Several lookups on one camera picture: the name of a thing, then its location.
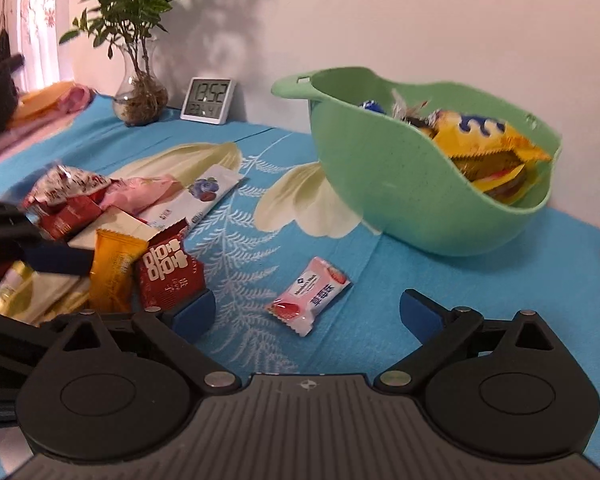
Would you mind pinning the leafy plant in glass vase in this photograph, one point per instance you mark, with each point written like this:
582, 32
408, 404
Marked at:
140, 105

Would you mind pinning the yellow snack bag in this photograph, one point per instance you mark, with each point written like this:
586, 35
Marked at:
485, 142

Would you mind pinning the pink white candy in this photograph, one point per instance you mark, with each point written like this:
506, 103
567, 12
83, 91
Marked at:
310, 295

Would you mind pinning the orange snack packet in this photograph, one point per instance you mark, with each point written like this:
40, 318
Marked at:
111, 270

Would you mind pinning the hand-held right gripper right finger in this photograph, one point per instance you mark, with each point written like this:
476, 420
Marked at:
420, 315

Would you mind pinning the dark red green snack packet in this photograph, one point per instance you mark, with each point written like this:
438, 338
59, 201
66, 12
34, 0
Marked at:
72, 217

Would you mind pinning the red white floral snack packet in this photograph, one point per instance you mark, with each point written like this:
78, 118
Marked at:
60, 185

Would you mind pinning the clear walnut candy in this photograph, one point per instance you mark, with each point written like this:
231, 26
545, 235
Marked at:
407, 110

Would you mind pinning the white floral curtain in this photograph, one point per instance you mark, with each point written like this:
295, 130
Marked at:
42, 20

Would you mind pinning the white digital clock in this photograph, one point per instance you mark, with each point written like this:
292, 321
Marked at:
207, 100

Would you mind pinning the green plastic bowl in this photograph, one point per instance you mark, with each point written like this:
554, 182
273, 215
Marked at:
390, 185

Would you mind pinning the cream white snack packet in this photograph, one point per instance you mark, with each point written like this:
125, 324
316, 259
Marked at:
117, 225

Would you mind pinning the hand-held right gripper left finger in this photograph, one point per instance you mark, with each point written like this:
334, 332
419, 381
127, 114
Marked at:
197, 310

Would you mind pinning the cream green gold packet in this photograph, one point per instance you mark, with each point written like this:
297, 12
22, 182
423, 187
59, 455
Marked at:
35, 290

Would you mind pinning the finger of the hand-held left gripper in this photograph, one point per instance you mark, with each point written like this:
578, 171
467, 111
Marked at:
60, 258
10, 327

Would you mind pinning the pink snack packet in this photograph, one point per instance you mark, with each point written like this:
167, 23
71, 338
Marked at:
140, 192

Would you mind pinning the pink cloth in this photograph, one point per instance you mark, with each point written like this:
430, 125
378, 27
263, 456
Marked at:
77, 97

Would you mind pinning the red sausage stick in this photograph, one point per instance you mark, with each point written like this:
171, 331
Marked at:
507, 192

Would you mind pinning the blue foil chocolate ball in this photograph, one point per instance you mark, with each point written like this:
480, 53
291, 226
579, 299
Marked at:
372, 106

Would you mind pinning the orange cloth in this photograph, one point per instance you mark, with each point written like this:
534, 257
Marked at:
42, 97

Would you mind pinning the blue floral tablecloth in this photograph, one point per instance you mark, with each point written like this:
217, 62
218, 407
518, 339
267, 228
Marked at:
430, 280

